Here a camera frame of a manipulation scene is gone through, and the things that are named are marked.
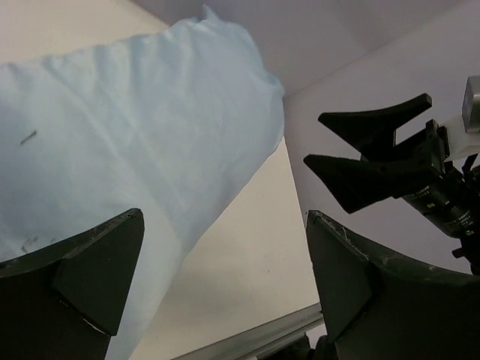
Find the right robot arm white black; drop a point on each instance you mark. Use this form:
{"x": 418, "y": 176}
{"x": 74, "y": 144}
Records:
{"x": 416, "y": 170}

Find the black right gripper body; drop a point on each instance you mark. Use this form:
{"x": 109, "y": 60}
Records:
{"x": 450, "y": 203}

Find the light blue pillowcase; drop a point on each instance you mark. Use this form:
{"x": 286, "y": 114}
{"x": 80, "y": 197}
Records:
{"x": 174, "y": 124}

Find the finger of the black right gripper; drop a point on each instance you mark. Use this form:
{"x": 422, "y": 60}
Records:
{"x": 357, "y": 184}
{"x": 362, "y": 129}

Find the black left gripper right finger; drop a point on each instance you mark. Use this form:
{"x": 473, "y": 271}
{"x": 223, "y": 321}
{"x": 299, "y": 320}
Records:
{"x": 380, "y": 304}

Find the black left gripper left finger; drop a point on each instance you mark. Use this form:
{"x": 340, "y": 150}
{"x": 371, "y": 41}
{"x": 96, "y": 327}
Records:
{"x": 66, "y": 300}

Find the aluminium table front rail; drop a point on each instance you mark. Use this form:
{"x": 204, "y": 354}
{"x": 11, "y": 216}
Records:
{"x": 262, "y": 340}

